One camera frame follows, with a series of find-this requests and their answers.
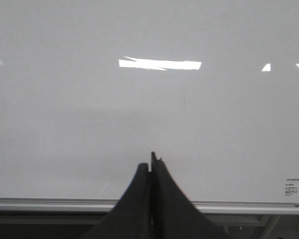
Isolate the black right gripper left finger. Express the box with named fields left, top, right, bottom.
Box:
left=81, top=163, right=151, bottom=239

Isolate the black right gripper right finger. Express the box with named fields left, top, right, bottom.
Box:
left=151, top=152, right=229, bottom=239

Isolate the white whiteboard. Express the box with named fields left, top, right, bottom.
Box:
left=0, top=0, right=299, bottom=214

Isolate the white product label sticker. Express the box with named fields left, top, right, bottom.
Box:
left=285, top=178, right=299, bottom=196

